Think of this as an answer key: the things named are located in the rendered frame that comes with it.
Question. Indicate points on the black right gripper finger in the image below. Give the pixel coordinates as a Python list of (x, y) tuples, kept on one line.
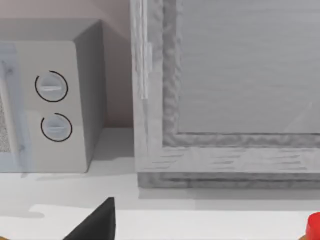
[(100, 222)]

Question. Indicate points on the pale microwave knob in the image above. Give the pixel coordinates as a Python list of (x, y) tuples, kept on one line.
[(51, 86), (56, 127)]

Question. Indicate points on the grey cabinet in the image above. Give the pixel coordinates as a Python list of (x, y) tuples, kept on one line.
[(225, 100)]

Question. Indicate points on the pale microwave oven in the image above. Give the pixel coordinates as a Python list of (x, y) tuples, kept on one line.
[(57, 50)]

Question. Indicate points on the red bottle cap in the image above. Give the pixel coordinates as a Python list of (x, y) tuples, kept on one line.
[(314, 225)]

